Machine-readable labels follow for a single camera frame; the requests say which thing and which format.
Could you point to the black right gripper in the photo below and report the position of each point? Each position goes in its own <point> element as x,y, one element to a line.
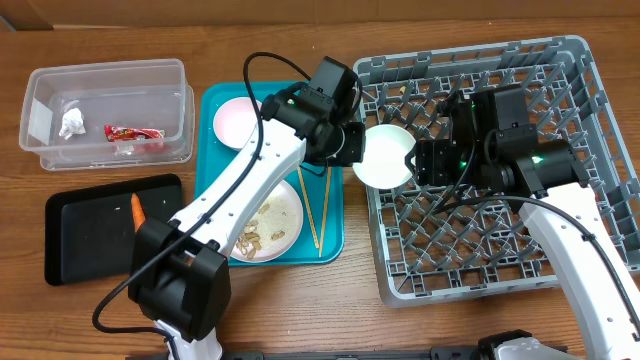
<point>434,159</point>

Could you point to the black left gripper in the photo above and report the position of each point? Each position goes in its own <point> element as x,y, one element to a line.
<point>354,149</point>

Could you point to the white bowl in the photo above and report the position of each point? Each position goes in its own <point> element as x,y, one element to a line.
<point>383,166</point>

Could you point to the pink bowl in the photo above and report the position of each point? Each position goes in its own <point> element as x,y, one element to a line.
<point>234,122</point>

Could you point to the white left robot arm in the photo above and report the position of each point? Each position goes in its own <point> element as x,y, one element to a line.
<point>180,271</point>

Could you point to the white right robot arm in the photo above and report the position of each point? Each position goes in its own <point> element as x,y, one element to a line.
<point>493,153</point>

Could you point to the grey dishwasher rack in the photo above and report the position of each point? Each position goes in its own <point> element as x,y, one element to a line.
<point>422,258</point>

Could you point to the left wooden chopstick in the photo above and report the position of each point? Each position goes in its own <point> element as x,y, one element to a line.
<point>308,208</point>

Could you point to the pink plate with food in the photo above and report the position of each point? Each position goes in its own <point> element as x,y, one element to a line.
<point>273,229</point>

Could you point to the clear plastic container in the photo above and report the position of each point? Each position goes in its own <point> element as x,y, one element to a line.
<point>137,94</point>

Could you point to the orange carrot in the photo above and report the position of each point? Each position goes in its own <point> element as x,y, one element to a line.
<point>137,212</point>

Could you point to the red snack wrapper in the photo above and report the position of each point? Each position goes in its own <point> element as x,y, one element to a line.
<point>118,133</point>

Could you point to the black tray bin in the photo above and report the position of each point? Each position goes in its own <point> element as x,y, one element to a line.
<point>89,232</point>

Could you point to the crumpled white tissue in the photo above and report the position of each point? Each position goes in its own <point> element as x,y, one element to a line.
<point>72,124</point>

